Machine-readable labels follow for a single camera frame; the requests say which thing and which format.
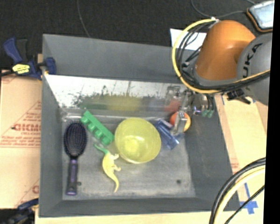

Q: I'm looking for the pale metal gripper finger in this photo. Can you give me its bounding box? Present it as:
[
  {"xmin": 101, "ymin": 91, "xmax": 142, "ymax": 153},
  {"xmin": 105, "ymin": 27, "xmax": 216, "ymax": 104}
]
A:
[
  {"xmin": 178, "ymin": 112, "xmax": 189, "ymax": 134},
  {"xmin": 172, "ymin": 110, "xmax": 182, "ymax": 136}
]

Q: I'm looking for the orange ball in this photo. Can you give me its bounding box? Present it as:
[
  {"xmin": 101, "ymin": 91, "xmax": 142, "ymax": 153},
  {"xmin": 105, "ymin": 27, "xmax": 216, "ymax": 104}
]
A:
[{"xmin": 169, "ymin": 110, "xmax": 193, "ymax": 133}]

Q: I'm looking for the blue clear plastic object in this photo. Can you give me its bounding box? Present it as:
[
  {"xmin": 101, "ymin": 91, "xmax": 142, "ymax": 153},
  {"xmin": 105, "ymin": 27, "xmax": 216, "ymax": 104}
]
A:
[{"xmin": 151, "ymin": 119, "xmax": 186, "ymax": 152}]

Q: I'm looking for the yellow-green plastic bowl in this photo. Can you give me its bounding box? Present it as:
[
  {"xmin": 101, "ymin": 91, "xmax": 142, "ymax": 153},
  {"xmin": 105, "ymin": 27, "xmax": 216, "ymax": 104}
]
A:
[{"xmin": 113, "ymin": 116, "xmax": 164, "ymax": 166}]

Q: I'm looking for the grey metal bin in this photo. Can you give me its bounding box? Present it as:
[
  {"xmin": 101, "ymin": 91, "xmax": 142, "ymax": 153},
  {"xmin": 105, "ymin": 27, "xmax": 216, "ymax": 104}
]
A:
[{"xmin": 33, "ymin": 33, "xmax": 248, "ymax": 224}]

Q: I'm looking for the yellow toy dinosaur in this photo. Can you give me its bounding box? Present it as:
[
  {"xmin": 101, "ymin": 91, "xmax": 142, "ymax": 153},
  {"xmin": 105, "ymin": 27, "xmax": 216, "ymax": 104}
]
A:
[{"xmin": 91, "ymin": 143, "xmax": 124, "ymax": 194}]

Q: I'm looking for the green comb-shaped block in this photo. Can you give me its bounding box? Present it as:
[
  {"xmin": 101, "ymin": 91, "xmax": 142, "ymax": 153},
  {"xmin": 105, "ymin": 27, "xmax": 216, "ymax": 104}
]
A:
[{"xmin": 79, "ymin": 109, "xmax": 115, "ymax": 146}]

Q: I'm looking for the purple hairbrush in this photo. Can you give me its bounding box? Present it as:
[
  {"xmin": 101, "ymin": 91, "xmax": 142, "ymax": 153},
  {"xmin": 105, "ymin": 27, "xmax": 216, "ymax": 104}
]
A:
[{"xmin": 60, "ymin": 121, "xmax": 89, "ymax": 197}]

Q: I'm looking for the brown cardboard board red print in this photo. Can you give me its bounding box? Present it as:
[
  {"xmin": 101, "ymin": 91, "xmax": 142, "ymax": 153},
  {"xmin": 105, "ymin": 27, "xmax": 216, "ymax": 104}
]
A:
[{"xmin": 0, "ymin": 69, "xmax": 46, "ymax": 212}]

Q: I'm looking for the black cylinder on white bracket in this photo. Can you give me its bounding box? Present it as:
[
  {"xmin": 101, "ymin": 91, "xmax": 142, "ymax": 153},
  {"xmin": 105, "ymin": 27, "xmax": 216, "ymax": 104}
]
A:
[{"xmin": 226, "ymin": 88, "xmax": 252, "ymax": 104}]

